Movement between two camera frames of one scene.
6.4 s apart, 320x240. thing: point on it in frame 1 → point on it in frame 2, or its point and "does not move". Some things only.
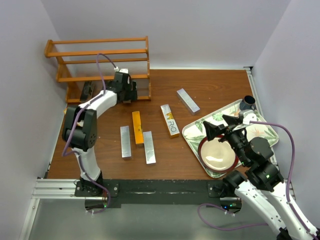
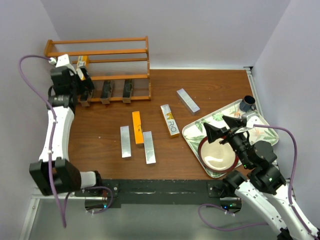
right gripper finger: x=231 y=120 does not move
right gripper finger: x=213 y=130 does not move
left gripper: x=127 y=86 → x=88 y=85
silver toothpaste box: x=125 y=141 does not move
